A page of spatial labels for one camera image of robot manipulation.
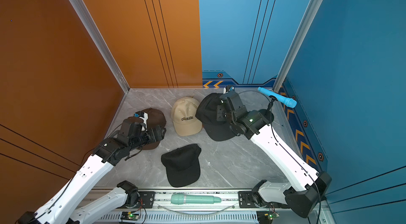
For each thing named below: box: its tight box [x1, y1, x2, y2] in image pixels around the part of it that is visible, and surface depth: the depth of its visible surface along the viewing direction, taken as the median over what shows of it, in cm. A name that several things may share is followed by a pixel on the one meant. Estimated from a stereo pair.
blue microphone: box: [257, 86, 298, 109], surface depth 82 cm
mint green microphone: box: [170, 193, 222, 205], surface depth 73 cm
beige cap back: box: [170, 97, 203, 137], surface depth 98 cm
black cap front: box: [160, 143, 202, 188], surface depth 84 cm
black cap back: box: [195, 92, 237, 142], surface depth 76 cm
